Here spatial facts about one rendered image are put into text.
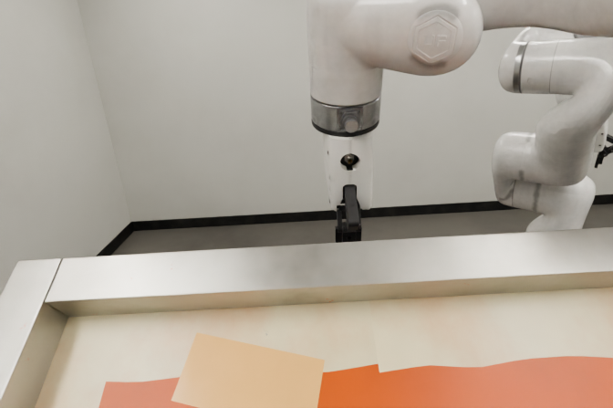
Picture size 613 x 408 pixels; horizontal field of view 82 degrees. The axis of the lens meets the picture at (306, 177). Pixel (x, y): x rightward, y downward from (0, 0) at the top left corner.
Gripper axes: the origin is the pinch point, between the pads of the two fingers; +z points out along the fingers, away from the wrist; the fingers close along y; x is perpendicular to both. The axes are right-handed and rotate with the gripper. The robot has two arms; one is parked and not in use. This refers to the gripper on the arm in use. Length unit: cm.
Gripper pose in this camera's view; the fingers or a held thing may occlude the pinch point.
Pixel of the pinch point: (343, 219)
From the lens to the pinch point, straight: 48.8
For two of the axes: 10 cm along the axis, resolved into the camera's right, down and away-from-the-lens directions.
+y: -0.3, -5.9, 8.1
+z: 0.5, 8.1, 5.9
